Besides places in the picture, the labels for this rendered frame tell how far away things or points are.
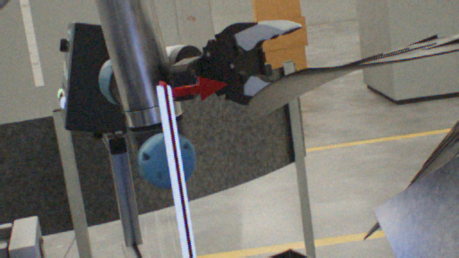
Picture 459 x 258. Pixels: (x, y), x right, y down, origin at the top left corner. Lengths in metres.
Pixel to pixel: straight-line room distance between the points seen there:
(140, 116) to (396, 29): 6.01
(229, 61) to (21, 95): 6.08
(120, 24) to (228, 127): 1.75
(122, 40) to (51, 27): 5.92
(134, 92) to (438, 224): 0.41
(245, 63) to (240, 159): 1.76
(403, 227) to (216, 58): 0.33
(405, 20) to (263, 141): 4.27
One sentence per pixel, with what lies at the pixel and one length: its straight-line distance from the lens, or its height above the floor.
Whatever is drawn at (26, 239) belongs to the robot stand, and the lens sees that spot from 0.95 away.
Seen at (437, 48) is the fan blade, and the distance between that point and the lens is 0.73.
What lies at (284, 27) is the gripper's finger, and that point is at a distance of 0.87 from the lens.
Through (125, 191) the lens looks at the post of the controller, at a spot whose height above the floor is 0.96.
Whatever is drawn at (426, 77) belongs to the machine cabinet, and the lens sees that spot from 6.98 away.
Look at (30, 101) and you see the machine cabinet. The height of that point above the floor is 0.52.
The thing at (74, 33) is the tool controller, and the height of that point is 1.23.
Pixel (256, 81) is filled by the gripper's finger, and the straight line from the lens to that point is 0.90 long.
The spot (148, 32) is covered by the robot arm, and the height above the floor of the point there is 1.23.
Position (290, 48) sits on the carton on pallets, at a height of 0.49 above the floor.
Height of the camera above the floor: 1.27
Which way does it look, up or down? 11 degrees down
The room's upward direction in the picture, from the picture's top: 8 degrees counter-clockwise
